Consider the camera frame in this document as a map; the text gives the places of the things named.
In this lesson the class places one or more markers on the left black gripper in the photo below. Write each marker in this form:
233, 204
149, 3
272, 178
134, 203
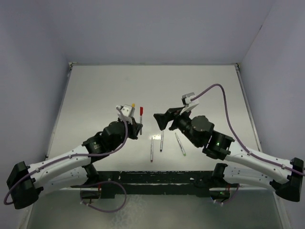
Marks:
134, 127

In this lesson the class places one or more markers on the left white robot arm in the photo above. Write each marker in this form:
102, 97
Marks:
26, 182

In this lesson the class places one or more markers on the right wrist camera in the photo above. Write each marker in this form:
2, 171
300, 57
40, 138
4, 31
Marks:
189, 102

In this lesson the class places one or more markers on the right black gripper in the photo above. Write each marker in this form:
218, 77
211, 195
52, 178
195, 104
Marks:
163, 119

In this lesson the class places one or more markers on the blue pen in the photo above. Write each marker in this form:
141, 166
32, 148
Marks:
162, 140

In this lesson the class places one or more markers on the red pen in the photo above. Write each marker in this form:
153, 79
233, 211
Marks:
141, 121

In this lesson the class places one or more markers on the green pen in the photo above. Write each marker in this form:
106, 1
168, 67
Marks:
180, 144

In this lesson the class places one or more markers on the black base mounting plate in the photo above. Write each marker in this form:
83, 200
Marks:
197, 183

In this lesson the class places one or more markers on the pink pen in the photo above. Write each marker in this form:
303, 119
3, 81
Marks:
151, 151

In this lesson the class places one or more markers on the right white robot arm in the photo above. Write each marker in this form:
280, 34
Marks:
282, 176

